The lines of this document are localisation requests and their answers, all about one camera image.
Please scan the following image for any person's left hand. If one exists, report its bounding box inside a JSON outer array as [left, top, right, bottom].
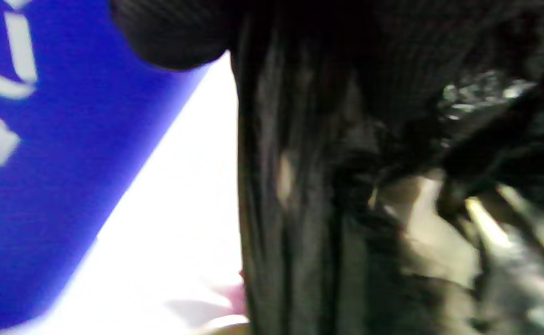
[[109, 0, 235, 71]]

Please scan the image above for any blue recycling bin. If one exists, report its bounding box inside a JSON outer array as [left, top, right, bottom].
[[0, 0, 212, 333]]

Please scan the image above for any black plastic trash bag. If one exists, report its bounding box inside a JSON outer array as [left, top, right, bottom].
[[229, 0, 544, 335]]

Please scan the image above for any white table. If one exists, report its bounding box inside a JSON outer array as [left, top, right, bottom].
[[0, 51, 250, 335]]

